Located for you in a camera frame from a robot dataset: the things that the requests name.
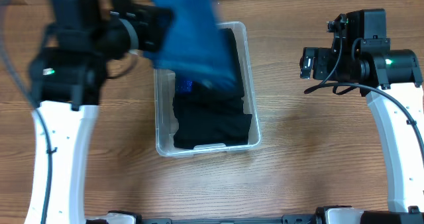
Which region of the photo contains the clear plastic storage container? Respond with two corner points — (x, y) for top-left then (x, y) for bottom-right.
(154, 21), (262, 158)

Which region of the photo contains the blue denim towel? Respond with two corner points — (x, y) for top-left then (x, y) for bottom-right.
(143, 0), (237, 90)

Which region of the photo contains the blue green sequin cloth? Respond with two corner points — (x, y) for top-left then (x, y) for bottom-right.
(175, 79), (193, 93)

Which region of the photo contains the black cloth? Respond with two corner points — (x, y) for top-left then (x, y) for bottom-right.
(173, 83), (252, 150)
(219, 28), (244, 98)

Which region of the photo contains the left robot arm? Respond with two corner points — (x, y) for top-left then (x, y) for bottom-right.
(25, 0), (174, 223)

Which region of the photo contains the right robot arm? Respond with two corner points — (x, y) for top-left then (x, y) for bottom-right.
(299, 9), (423, 223)

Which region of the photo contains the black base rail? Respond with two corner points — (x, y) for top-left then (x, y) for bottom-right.
(141, 214), (321, 224)

